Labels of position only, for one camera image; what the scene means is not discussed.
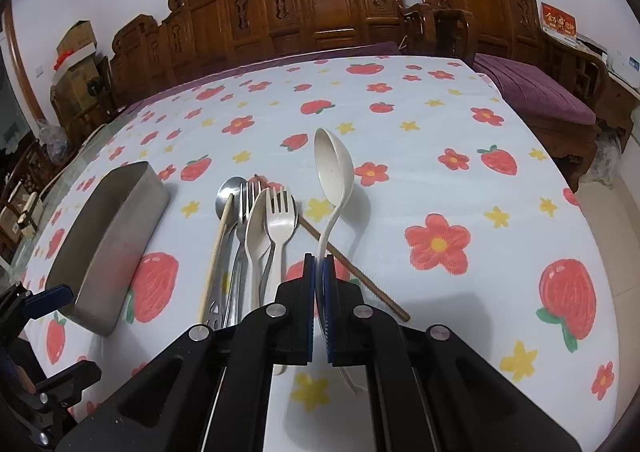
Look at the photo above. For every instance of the wooden door frame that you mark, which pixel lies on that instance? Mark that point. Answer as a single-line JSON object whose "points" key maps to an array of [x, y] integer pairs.
{"points": [[20, 62]]}

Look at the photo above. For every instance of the white plastic fork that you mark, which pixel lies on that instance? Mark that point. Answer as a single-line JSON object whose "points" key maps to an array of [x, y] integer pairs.
{"points": [[278, 222]]}

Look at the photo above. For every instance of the large white ladle spoon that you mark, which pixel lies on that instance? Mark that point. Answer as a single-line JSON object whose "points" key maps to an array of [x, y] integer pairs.
{"points": [[332, 167]]}

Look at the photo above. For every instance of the dark brown chopstick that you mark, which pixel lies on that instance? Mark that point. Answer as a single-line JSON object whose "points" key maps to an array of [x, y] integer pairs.
{"points": [[370, 284]]}

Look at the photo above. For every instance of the light wooden chopstick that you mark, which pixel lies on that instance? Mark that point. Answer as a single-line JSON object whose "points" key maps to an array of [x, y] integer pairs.
{"points": [[216, 262]]}

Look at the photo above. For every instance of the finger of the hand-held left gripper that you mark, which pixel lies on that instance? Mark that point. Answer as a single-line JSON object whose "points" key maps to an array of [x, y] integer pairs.
{"points": [[47, 298], [75, 377]]}

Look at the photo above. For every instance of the red box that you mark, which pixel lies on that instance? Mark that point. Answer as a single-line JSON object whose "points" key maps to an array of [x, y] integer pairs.
{"points": [[557, 18]]}

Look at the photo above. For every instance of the strawberry flower printed tablecloth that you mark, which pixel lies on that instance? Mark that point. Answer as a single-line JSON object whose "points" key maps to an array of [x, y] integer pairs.
{"points": [[425, 157]]}

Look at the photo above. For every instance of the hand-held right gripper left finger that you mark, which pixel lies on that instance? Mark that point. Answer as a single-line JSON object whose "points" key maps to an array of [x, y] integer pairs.
{"points": [[310, 284]]}

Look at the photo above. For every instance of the metal fork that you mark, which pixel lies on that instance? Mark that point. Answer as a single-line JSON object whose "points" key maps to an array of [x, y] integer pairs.
{"points": [[242, 232]]}

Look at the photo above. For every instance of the large metal spoon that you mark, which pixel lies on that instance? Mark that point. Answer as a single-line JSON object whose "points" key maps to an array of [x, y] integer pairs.
{"points": [[235, 184]]}

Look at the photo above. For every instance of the small cardboard box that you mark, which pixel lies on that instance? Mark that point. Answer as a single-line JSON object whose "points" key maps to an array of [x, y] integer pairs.
{"points": [[77, 37]]}

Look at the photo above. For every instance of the clear plastic bag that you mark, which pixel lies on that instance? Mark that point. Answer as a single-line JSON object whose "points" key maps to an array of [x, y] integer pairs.
{"points": [[52, 139]]}

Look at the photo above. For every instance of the purple armchair cushion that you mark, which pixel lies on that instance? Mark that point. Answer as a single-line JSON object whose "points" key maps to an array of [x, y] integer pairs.
{"points": [[535, 87]]}

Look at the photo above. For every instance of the stainless steel tray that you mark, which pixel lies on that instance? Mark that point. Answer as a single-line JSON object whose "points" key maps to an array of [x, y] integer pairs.
{"points": [[100, 232]]}

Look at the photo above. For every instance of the large cardboard box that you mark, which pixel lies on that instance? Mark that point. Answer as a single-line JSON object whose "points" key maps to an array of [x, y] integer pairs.
{"points": [[75, 87]]}

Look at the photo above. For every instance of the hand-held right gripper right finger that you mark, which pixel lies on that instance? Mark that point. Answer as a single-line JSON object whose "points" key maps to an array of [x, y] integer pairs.
{"points": [[327, 284]]}

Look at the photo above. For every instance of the white wall socket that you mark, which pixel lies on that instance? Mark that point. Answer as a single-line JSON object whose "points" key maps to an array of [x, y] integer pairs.
{"points": [[40, 72]]}

